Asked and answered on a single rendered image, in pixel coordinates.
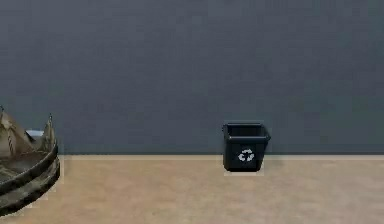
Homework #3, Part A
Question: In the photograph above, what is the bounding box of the black recycling bin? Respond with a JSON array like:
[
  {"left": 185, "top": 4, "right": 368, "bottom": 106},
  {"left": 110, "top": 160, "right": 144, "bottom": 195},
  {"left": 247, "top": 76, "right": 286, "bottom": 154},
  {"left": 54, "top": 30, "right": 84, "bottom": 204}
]
[{"left": 222, "top": 122, "right": 272, "bottom": 173}]

